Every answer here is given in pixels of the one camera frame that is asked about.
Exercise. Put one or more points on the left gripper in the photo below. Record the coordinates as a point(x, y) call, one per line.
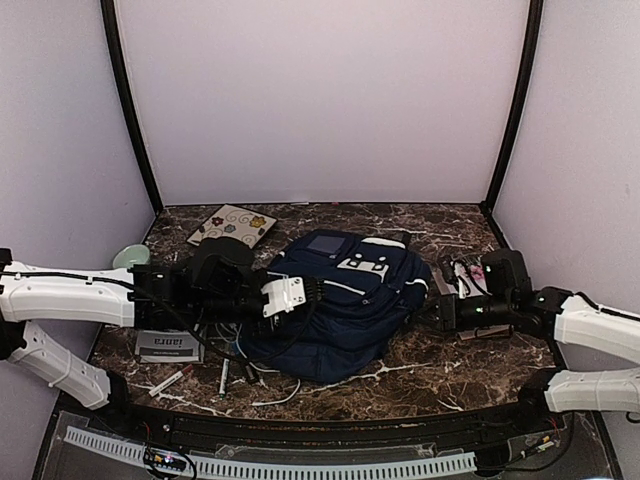
point(272, 326)

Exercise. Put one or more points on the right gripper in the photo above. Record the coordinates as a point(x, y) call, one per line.
point(450, 316)

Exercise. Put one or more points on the navy blue student backpack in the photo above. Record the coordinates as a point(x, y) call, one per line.
point(370, 286)

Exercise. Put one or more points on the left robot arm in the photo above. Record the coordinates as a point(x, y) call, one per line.
point(217, 283)

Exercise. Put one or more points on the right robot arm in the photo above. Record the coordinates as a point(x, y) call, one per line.
point(557, 316)

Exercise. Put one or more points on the pink flowered white book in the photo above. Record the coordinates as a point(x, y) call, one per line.
point(475, 304)

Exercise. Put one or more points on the green capped white marker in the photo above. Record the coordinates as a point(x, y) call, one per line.
point(223, 380)

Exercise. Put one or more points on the red capped white marker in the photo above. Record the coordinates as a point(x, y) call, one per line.
point(156, 390)

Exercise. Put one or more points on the grey ianra booklet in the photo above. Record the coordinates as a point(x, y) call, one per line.
point(168, 347)

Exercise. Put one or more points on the pale green ceramic bowl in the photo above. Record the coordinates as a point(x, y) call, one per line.
point(132, 255)

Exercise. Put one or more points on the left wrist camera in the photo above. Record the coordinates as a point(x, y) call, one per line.
point(284, 294)

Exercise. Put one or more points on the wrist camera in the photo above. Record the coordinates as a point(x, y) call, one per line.
point(454, 274)
point(284, 294)

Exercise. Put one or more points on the white charger with cable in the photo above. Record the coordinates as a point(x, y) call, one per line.
point(230, 335)

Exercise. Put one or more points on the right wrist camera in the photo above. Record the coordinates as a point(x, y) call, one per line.
point(454, 274)

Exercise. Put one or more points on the grey slotted cable duct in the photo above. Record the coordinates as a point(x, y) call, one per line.
point(245, 464)

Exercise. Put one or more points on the left black frame post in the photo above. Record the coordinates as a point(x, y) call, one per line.
point(128, 108)

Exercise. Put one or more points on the black frame post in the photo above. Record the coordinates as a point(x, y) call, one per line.
point(521, 87)
point(128, 108)

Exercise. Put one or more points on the right black frame post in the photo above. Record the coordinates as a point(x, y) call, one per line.
point(521, 87)

